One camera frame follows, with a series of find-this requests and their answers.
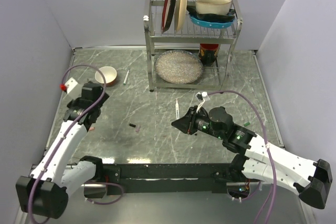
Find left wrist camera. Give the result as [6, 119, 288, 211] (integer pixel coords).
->
[60, 78, 79, 95]

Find blue dotted dish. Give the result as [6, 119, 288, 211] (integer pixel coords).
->
[190, 16, 235, 29]

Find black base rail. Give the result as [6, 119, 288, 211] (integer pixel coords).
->
[87, 163, 249, 195]

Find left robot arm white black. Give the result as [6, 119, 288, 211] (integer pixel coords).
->
[15, 82, 109, 219]

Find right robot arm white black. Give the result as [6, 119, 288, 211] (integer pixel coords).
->
[171, 106, 333, 209]

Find white marker black tip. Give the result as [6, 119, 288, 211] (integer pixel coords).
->
[175, 99, 180, 120]

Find cream ceramic bowl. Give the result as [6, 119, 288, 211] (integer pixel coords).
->
[195, 0, 232, 15]

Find red black mug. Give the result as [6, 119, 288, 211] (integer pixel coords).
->
[198, 44, 219, 66]

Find steel dish rack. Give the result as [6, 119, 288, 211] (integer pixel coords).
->
[143, 0, 243, 92]

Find beige plate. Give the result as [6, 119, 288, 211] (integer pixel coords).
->
[174, 0, 187, 33]

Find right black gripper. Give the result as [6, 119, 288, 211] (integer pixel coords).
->
[171, 105, 225, 140]

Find green tipped white pen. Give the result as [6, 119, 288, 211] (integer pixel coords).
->
[123, 69, 130, 86]

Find small cream bowl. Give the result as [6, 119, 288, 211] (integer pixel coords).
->
[95, 66, 118, 87]

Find red black plate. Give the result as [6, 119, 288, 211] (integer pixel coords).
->
[161, 0, 176, 33]

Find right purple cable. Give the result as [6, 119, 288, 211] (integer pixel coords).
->
[204, 90, 276, 224]

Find black dish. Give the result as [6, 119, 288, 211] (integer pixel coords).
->
[186, 5, 235, 23]

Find speckled grey plate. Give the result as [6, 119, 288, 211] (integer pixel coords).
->
[154, 50, 204, 84]

